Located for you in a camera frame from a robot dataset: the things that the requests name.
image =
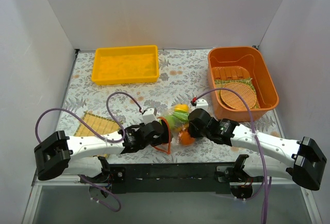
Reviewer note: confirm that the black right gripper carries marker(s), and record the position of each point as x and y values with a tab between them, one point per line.
192	125

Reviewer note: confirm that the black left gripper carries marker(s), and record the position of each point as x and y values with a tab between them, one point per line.
164	133

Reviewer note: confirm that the orange fake tangerine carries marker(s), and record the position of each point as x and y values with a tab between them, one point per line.
185	139

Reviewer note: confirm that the clear zip top bag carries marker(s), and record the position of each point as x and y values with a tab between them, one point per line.
174	133

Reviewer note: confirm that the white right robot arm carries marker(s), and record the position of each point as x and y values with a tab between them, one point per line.
302	161

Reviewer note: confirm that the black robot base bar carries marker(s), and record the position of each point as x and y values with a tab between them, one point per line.
172	178

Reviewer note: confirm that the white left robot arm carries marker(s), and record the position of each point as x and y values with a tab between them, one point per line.
61	154

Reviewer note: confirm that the green fake pepper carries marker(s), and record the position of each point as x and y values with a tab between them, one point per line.
180	116

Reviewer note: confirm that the light green fake apple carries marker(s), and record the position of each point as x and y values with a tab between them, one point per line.
172	121

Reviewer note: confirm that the yellow fake lemon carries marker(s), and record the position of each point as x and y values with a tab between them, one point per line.
182	108

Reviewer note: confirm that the round woven bamboo basket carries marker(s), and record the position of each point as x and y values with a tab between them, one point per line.
238	95

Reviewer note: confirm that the green bamboo mat in tub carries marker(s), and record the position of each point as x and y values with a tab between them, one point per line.
247	81

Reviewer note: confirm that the square bamboo mat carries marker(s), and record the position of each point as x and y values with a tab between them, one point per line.
100	124

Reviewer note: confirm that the yellow plastic tray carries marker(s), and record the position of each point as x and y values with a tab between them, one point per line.
125	65

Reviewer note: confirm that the orange plastic tub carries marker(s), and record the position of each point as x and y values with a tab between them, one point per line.
250	59

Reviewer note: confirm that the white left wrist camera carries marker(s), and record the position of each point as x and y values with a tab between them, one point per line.
149	115

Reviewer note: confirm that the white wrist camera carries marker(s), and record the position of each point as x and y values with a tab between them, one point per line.
149	115
202	104

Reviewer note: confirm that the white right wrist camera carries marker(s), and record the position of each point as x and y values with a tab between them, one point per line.
202	104

